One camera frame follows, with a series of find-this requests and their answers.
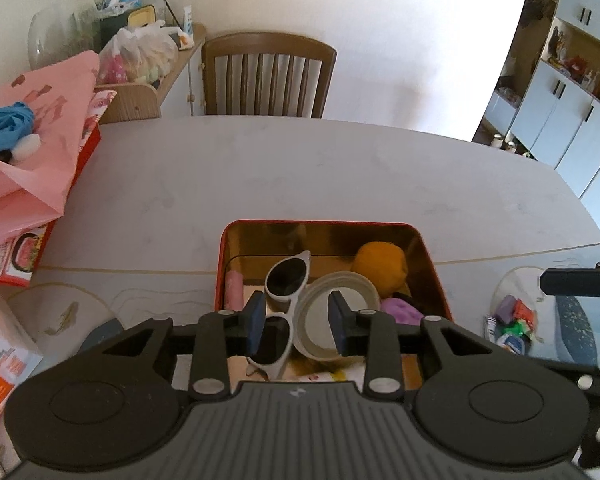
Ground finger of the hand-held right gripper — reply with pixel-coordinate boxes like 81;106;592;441
539;247;600;298

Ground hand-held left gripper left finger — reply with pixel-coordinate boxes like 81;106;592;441
100;291;268;402

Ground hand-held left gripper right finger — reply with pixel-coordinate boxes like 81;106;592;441
327;290;501;403

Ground white yellow bottle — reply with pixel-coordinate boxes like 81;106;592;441
292;270;381;362

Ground pink tube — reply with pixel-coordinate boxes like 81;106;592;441
223;270;244;312

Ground white sunglasses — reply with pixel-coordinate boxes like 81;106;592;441
245;250;313;381

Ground purple spiky toy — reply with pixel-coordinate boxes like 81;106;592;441
380;296;426;326

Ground orange fruit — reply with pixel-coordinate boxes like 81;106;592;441
352;241;410;295

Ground red tin box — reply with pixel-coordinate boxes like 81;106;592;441
214;219;454;386

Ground small purple packet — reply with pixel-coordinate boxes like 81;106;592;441
495;295;518;326

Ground row of shelf ornaments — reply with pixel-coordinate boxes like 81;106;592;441
547;25;600;106

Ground red cardboard box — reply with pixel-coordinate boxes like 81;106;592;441
0;89;118;289

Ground wooden white sideboard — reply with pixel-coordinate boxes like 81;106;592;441
94;22;208;126

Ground orange white packet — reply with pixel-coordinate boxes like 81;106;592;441
0;285;45;433

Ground dark hanging bag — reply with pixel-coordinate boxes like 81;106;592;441
520;0;546;31

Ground wooden chair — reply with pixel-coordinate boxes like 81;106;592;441
201;31;338;120

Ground white fluffy ball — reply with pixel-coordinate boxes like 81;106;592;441
10;132;42;162

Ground clear plastic bag of items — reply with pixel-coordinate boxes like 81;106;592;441
97;21;180;86

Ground blue cloth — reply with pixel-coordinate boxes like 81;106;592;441
0;101;36;155

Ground teal box with yellow lid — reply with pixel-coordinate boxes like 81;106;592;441
100;4;163;51

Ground black stick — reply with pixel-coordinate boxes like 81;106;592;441
152;0;183;28

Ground grey blue wall cabinet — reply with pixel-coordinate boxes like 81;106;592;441
472;0;600;243

